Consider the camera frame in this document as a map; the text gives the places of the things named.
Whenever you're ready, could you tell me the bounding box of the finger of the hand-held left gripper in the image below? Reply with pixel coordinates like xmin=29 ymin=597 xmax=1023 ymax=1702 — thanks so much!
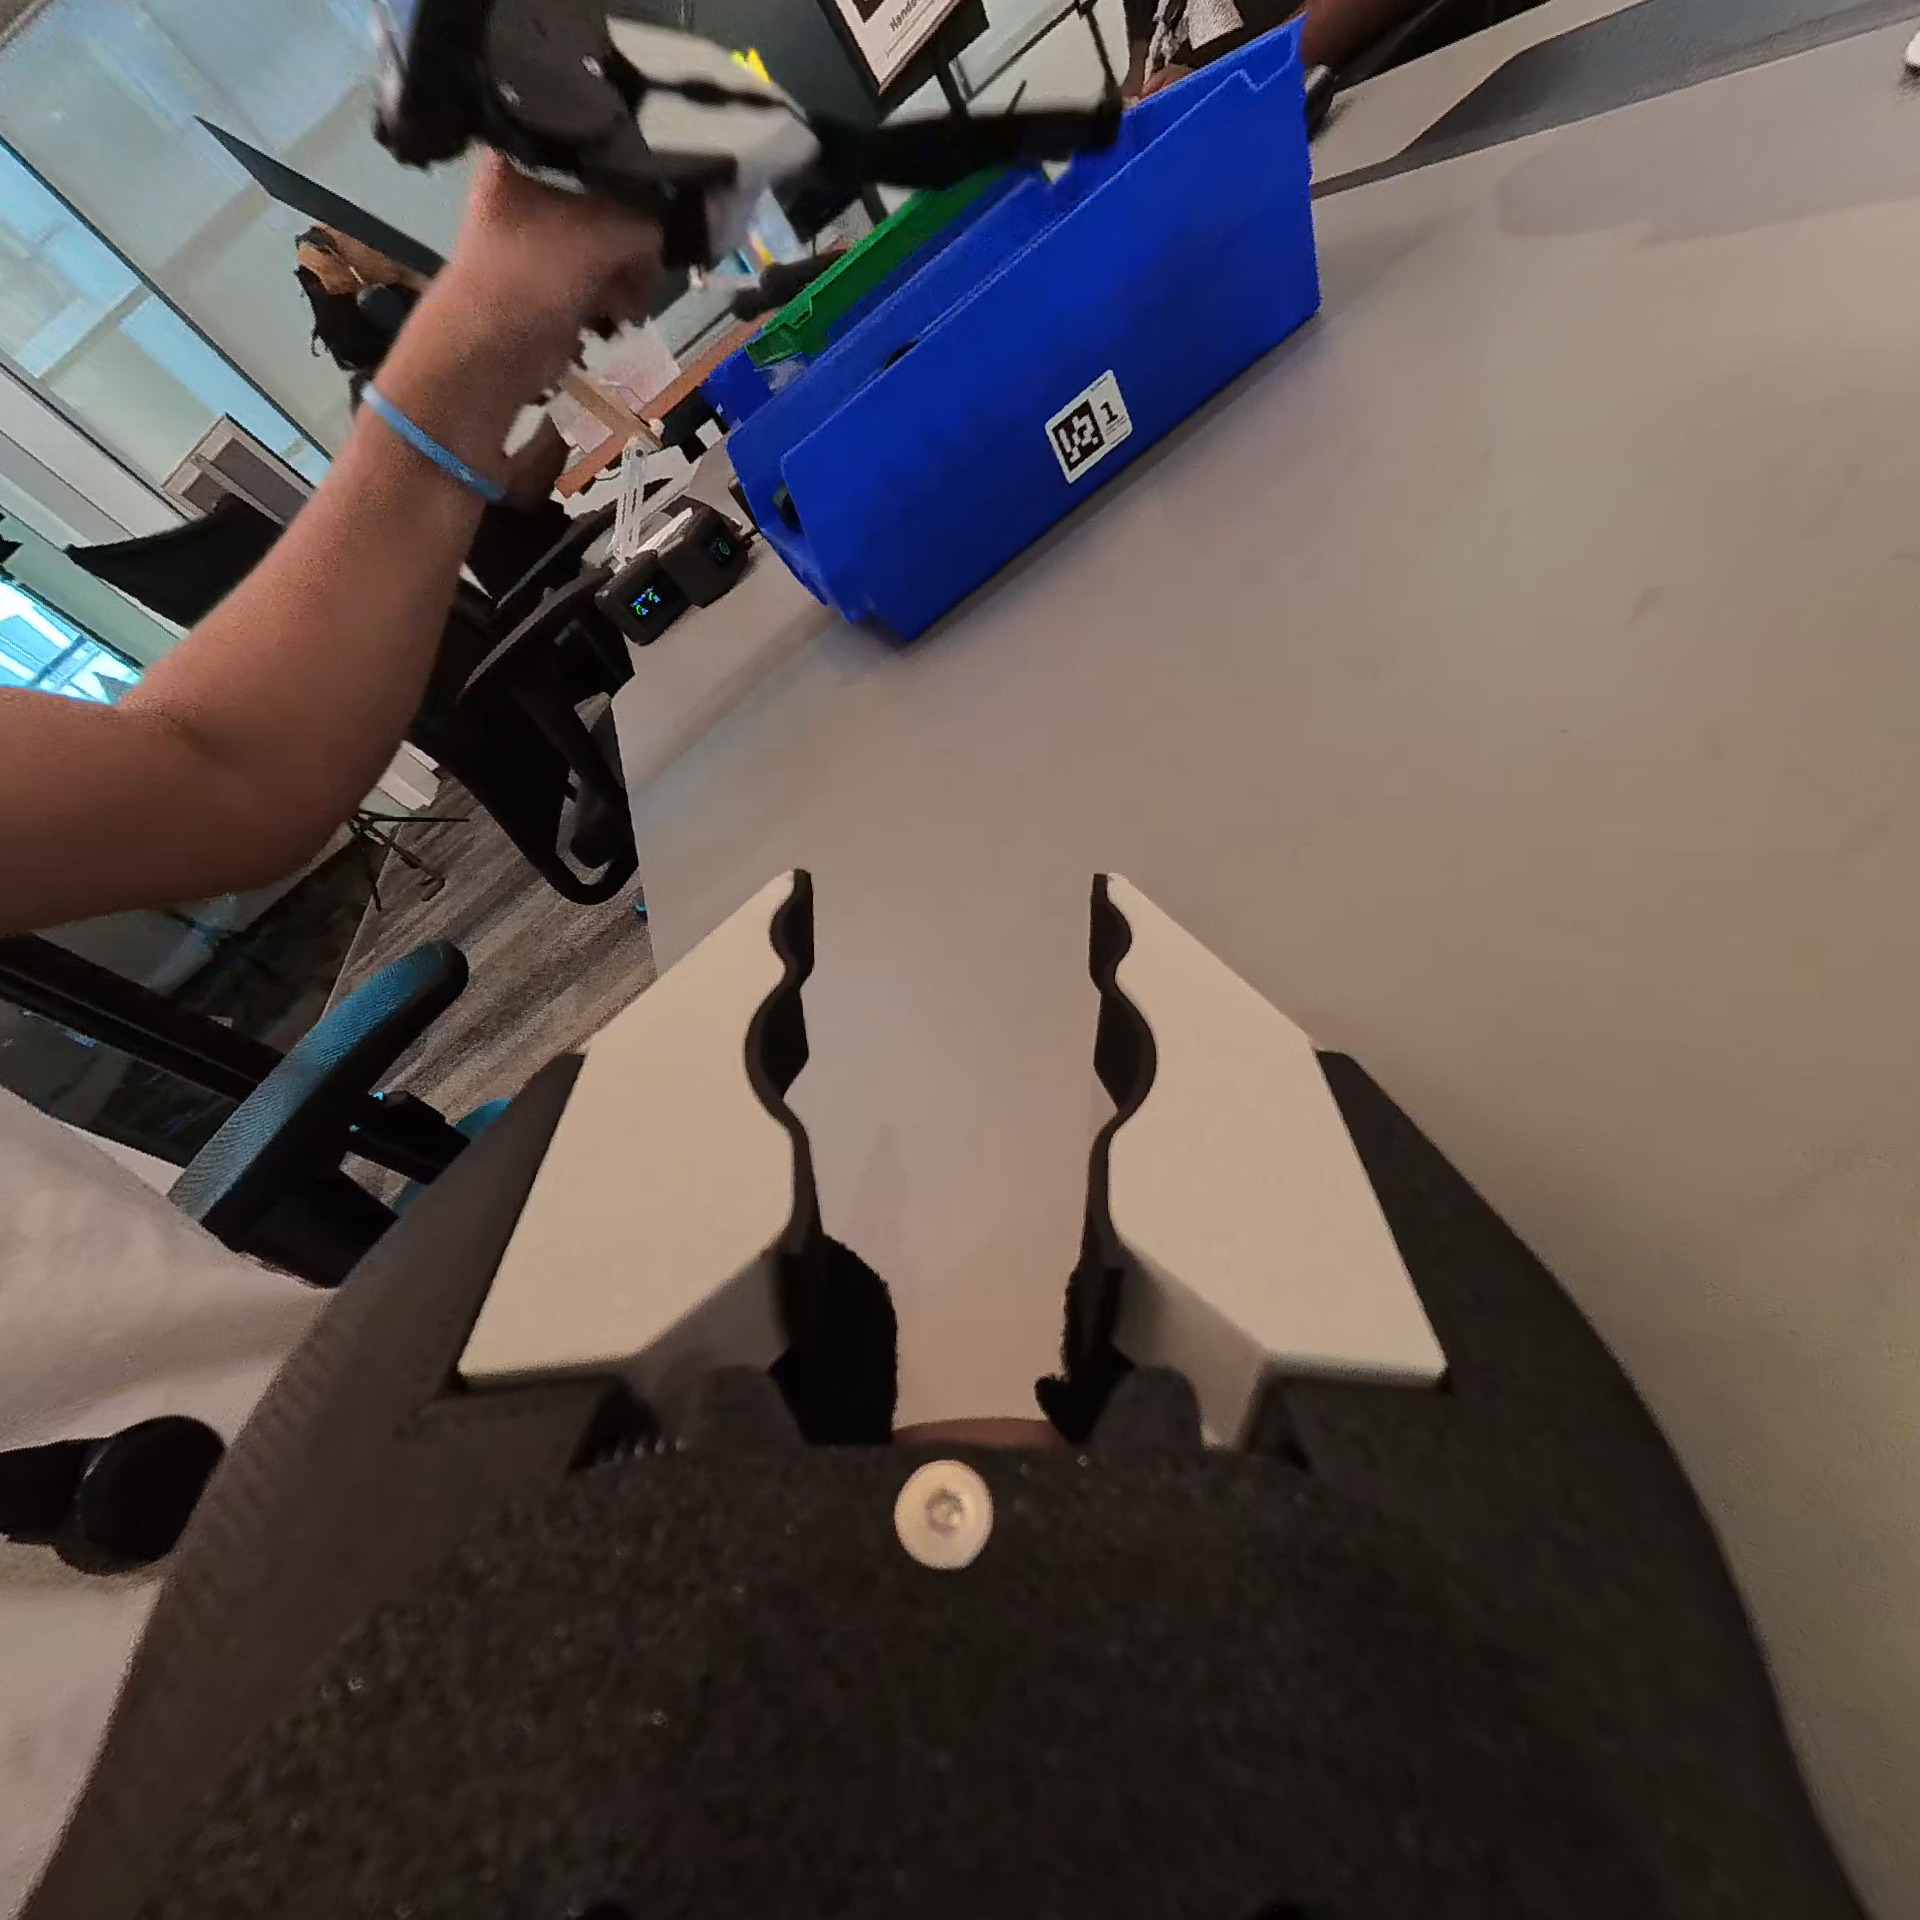
xmin=642 ymin=72 xmax=825 ymax=190
xmin=603 ymin=17 xmax=771 ymax=86

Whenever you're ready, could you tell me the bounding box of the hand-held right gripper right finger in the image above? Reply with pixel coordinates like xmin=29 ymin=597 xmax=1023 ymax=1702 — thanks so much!
xmin=1073 ymin=873 xmax=1451 ymax=1451

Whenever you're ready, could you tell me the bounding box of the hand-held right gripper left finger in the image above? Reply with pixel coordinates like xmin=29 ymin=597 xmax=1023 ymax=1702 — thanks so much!
xmin=454 ymin=870 xmax=822 ymax=1390

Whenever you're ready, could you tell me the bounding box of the person's left forearm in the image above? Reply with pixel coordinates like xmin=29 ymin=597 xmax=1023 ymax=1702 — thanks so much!
xmin=0 ymin=393 xmax=506 ymax=934

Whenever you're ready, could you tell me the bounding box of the person's left hand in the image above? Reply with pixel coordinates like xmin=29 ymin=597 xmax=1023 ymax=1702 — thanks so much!
xmin=375 ymin=163 xmax=666 ymax=492

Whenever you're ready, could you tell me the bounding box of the green plastic bin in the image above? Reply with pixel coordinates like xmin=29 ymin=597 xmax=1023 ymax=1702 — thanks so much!
xmin=742 ymin=163 xmax=1041 ymax=372

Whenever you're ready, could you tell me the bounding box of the teal office chair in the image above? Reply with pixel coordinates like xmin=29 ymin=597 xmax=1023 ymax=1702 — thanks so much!
xmin=166 ymin=940 xmax=514 ymax=1251

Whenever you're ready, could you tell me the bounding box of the black action camera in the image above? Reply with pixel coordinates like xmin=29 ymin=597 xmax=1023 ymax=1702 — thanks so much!
xmin=594 ymin=556 xmax=689 ymax=650
xmin=655 ymin=507 xmax=749 ymax=605

